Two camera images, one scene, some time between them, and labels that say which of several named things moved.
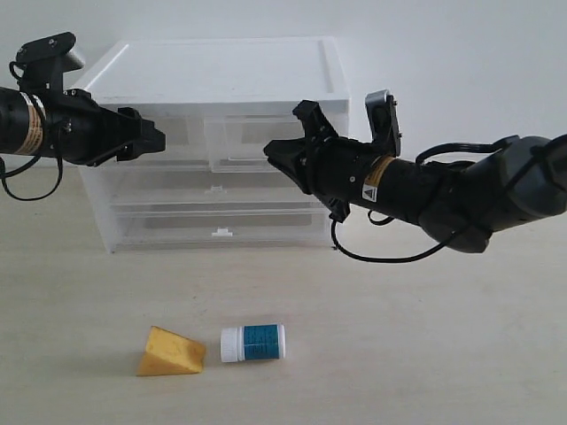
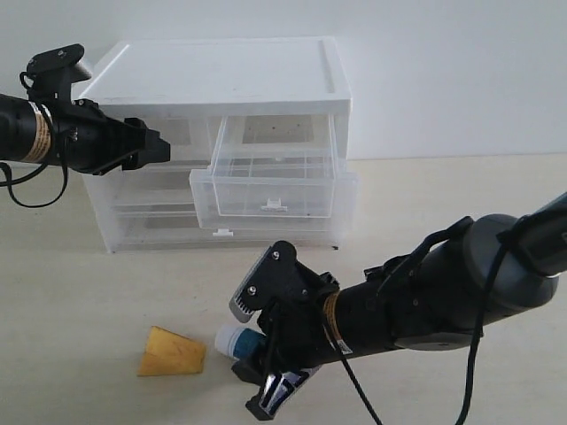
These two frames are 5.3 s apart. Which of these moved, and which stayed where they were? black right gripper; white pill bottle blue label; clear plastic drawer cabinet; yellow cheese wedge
Moved: black right gripper
Stayed: white pill bottle blue label; yellow cheese wedge; clear plastic drawer cabinet
